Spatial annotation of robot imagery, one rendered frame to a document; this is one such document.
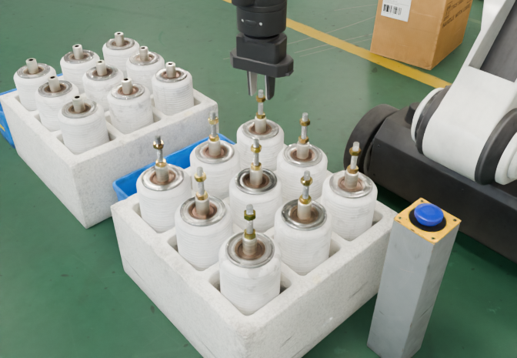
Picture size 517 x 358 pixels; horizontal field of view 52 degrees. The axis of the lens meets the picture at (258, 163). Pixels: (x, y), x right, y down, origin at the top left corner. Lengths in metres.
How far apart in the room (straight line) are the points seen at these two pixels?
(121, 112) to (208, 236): 0.46
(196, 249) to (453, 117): 0.49
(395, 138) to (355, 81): 0.65
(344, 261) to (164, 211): 0.32
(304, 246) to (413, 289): 0.18
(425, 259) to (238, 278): 0.27
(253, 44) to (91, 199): 0.52
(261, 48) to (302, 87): 0.81
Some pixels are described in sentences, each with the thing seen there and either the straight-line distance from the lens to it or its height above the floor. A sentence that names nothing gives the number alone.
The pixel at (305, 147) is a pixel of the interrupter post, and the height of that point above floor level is 0.28.
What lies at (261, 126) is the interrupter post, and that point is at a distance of 1.06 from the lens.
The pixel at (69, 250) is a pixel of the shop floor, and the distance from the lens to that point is 1.23.
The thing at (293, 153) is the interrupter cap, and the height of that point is 0.25.
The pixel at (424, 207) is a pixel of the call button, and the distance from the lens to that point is 0.81.
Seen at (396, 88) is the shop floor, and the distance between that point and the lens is 1.81.
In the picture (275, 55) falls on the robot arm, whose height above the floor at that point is 0.43.
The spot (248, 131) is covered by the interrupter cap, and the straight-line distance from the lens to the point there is 1.06.
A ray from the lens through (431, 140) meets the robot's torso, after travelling 0.98.
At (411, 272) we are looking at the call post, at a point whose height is 0.24.
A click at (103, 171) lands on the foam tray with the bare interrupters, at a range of 1.20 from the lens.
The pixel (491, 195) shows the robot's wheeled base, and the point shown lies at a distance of 1.12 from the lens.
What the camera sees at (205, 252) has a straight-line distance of 0.88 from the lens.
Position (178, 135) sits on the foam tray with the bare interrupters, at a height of 0.14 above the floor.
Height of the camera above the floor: 0.84
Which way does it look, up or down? 37 degrees down
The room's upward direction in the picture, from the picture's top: straight up
